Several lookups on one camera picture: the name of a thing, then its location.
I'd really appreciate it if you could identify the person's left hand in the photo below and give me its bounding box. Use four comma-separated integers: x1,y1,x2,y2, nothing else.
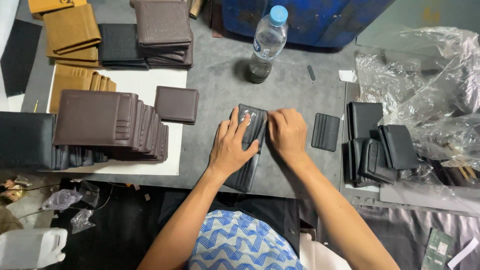
207,106,260,178

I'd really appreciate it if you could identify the person's right hand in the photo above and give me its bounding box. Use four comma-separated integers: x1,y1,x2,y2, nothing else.
267,108,308,163

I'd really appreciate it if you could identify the black leather wallet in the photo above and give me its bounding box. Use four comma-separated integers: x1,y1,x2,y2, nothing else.
224,104,269,193

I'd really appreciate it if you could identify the black card slot insert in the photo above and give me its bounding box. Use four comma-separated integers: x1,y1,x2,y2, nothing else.
311,113,341,152

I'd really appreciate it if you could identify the black folded wallet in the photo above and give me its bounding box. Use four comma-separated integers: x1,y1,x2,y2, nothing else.
378,124,420,171
343,138,370,187
358,138,398,186
347,101,384,141

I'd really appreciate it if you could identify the single brown folded wallet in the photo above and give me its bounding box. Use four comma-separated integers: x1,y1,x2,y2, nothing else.
154,86,200,125

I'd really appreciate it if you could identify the blue white patterned shirt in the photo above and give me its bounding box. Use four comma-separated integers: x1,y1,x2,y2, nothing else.
187,209,305,270

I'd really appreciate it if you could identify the clear plastic water bottle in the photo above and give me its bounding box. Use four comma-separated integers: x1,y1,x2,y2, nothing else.
245,5,289,84

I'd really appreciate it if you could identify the white board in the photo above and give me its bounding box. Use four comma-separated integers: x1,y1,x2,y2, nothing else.
38,64,188,176

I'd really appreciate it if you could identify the blue plastic drum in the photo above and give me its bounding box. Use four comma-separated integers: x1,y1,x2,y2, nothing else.
221,0,396,48

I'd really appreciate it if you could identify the row of brown open wallets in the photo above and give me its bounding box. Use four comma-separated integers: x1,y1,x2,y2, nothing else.
52,89,169,162

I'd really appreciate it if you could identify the stack of brown wallets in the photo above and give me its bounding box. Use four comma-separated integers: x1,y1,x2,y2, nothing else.
130,0,194,70

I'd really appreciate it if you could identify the heap of clear plastic bags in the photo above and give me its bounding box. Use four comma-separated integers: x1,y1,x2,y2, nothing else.
355,26,480,216

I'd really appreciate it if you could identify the stack of black wallets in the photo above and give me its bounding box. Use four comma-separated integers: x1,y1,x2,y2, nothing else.
97,23,150,70

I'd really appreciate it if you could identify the crumpled clear plastic bag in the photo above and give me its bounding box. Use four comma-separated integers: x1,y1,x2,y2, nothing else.
41,188,83,211
70,209,96,235

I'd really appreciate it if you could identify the row of tan open wallets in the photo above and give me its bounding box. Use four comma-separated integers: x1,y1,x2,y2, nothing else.
49,64,117,114

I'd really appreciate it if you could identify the green card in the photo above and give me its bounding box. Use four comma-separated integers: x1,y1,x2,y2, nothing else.
421,227,455,270

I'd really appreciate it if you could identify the stack of tan wallets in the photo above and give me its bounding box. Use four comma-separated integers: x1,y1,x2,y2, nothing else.
28,0,88,20
43,4,102,68

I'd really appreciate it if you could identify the row of black open wallets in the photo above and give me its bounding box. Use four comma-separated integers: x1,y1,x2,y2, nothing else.
0,111,109,171

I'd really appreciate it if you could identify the white paper slip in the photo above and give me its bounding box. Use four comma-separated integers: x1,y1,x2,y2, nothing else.
447,237,480,270

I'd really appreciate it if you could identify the white plastic jug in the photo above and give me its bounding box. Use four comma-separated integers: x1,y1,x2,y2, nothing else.
0,227,68,270

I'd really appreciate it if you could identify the black mat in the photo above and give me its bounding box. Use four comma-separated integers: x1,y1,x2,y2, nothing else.
0,19,43,98

